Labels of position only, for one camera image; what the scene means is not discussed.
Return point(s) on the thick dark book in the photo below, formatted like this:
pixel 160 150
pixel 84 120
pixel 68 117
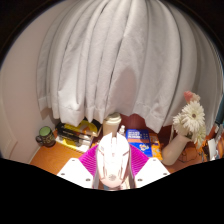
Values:
pixel 71 140

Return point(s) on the clear spray bottle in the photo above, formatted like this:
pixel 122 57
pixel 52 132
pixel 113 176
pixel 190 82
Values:
pixel 122 131

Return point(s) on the yellow and black book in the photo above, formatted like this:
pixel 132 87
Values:
pixel 85 128

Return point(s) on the blue book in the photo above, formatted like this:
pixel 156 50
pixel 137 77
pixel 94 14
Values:
pixel 140 140

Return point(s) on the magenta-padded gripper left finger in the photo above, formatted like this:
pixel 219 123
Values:
pixel 75 171

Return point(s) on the white daisy flower bouquet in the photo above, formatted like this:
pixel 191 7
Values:
pixel 191 116

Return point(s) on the white pleated curtain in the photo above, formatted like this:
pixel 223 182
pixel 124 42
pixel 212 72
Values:
pixel 116 56

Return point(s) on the thin dark book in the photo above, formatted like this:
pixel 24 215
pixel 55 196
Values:
pixel 71 134

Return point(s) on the white box device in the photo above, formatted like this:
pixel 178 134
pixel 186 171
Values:
pixel 212 149

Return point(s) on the white ceramic vase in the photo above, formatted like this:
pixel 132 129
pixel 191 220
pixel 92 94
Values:
pixel 175 150

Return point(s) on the pink computer mouse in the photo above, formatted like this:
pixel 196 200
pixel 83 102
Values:
pixel 112 160

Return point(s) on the orange book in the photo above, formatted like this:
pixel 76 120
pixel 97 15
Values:
pixel 156 148

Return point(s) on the white and yellow book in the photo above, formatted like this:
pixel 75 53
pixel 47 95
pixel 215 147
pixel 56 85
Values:
pixel 75 146

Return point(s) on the beige tumbler cup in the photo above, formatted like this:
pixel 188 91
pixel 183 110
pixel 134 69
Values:
pixel 111 125

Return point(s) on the dark mug with green inside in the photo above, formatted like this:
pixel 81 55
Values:
pixel 46 137

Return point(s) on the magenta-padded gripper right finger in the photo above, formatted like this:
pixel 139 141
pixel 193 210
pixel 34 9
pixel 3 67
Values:
pixel 150 170

